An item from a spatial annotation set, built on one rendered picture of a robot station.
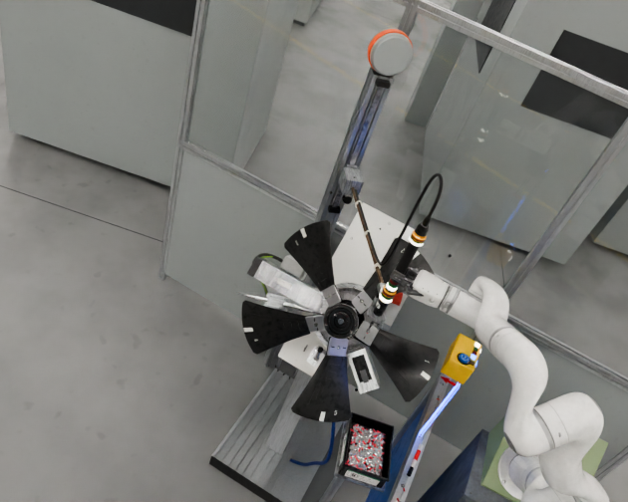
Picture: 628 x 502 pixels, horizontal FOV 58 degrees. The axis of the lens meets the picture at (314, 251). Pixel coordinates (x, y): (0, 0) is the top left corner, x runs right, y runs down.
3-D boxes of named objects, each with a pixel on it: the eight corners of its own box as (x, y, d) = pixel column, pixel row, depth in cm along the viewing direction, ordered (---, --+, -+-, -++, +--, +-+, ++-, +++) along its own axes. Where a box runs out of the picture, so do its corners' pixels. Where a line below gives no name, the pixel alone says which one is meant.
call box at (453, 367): (449, 348, 233) (460, 332, 226) (471, 361, 231) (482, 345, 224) (438, 374, 221) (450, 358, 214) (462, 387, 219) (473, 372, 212)
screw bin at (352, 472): (345, 421, 212) (351, 411, 207) (387, 435, 213) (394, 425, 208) (336, 474, 195) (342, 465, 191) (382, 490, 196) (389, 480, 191)
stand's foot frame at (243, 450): (272, 376, 316) (275, 368, 311) (343, 419, 308) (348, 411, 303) (208, 463, 270) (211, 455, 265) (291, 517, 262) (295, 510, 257)
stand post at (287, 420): (266, 446, 285) (316, 333, 226) (281, 456, 283) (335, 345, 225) (261, 453, 281) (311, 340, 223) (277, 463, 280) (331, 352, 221)
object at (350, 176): (337, 179, 234) (343, 163, 228) (352, 182, 236) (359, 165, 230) (341, 195, 226) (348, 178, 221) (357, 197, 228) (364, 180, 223)
